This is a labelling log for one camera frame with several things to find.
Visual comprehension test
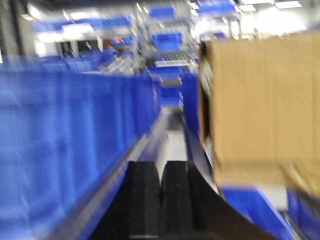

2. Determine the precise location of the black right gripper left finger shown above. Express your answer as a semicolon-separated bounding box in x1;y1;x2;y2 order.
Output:
94;161;161;240

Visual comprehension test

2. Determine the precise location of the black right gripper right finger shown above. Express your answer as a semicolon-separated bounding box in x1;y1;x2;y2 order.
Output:
161;160;194;240

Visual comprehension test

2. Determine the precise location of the row of blue bins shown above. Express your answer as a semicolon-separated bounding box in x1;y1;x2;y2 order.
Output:
0;58;160;240

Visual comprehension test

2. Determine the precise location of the brown cardboard box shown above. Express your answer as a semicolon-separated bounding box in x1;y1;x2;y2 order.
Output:
198;30;320;197

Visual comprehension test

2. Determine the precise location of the metal rack with blue bins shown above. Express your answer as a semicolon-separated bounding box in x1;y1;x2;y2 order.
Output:
135;0;195;109

